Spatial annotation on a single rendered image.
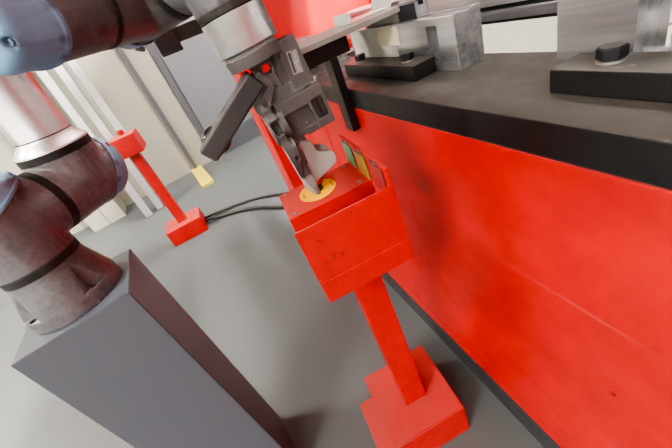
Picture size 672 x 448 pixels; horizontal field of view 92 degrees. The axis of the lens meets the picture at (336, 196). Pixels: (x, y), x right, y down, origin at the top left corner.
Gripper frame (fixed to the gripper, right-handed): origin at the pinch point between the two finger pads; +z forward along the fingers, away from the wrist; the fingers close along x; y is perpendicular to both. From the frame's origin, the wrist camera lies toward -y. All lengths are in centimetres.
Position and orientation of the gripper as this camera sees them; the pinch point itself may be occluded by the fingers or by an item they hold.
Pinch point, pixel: (310, 189)
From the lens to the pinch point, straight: 48.8
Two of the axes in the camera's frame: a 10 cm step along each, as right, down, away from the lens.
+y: 8.6, -5.1, 0.9
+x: -3.2, -4.0, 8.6
